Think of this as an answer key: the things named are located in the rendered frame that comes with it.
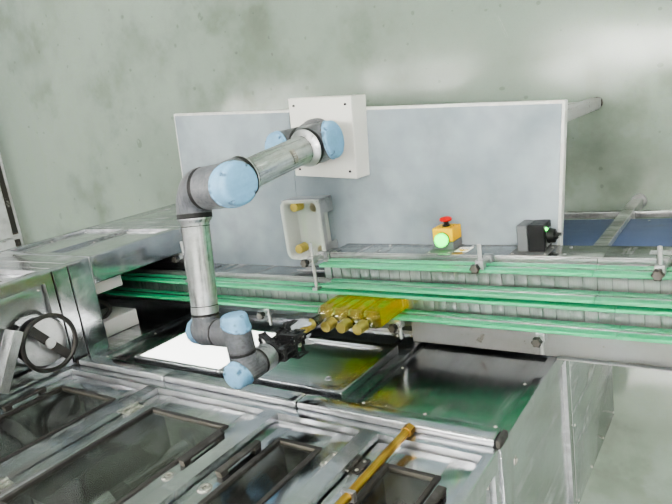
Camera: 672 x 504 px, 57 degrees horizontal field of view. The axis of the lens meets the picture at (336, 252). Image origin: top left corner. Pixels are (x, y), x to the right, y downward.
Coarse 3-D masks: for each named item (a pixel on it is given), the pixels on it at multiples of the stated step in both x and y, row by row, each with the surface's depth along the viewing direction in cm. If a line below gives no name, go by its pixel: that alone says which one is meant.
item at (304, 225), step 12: (288, 204) 228; (288, 216) 229; (300, 216) 232; (312, 216) 229; (288, 228) 229; (300, 228) 233; (312, 228) 230; (288, 240) 230; (300, 240) 235; (312, 240) 232; (288, 252) 231
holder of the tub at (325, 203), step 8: (320, 200) 219; (328, 200) 223; (320, 208) 219; (328, 208) 223; (328, 216) 223; (328, 224) 223; (328, 232) 224; (328, 240) 224; (336, 240) 228; (328, 248) 223
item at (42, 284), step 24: (0, 264) 243; (24, 264) 236; (48, 264) 229; (72, 264) 228; (0, 288) 206; (24, 288) 213; (48, 288) 220; (72, 288) 228; (0, 312) 208; (24, 312) 215; (48, 312) 223; (72, 312) 228; (96, 312) 237; (0, 336) 208; (72, 336) 228; (96, 336) 237; (72, 360) 228; (24, 384) 214
